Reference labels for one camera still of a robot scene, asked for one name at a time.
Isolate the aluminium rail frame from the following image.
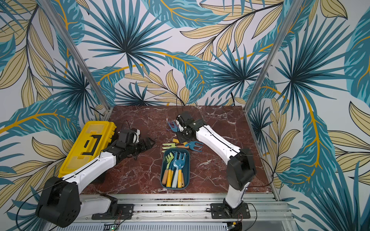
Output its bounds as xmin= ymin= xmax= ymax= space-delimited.
xmin=43 ymin=192 xmax=298 ymax=231

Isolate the metal corner post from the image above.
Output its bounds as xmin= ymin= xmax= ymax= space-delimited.
xmin=39 ymin=0 xmax=110 ymax=111
xmin=244 ymin=1 xmax=303 ymax=114

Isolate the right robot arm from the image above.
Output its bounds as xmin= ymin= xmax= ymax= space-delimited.
xmin=176 ymin=111 xmax=257 ymax=212

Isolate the teal rake wooden handle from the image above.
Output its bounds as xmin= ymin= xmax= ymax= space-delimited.
xmin=176 ymin=141 xmax=203 ymax=152

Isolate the green fork yellow handle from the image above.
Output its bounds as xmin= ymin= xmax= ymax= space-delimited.
xmin=162 ymin=139 xmax=181 ymax=150

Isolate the right metal corner post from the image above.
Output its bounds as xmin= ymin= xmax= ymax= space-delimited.
xmin=244 ymin=1 xmax=303 ymax=114

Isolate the yellow toolbox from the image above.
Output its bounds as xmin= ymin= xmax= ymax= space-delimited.
xmin=58 ymin=121 xmax=117 ymax=178

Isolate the teal storage tray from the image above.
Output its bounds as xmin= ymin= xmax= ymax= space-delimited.
xmin=161 ymin=148 xmax=190 ymax=190

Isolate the teal claw rake yellow handle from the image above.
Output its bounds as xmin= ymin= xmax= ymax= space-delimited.
xmin=177 ymin=153 xmax=187 ymax=188

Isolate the green rake wooden handle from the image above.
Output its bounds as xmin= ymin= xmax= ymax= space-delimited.
xmin=162 ymin=152 xmax=174 ymax=186

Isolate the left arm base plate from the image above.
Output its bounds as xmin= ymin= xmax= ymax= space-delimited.
xmin=92 ymin=204 xmax=134 ymax=220

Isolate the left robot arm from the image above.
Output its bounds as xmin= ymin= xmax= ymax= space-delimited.
xmin=35 ymin=129 xmax=155 ymax=228

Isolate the left metal corner post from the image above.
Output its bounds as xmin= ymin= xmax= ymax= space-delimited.
xmin=39 ymin=0 xmax=110 ymax=111

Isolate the light blue fork rake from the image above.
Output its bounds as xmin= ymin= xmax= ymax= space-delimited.
xmin=172 ymin=153 xmax=181 ymax=188

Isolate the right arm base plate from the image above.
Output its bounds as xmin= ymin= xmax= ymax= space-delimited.
xmin=208 ymin=202 xmax=251 ymax=219

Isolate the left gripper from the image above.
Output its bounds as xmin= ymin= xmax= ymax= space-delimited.
xmin=126 ymin=136 xmax=156 ymax=157

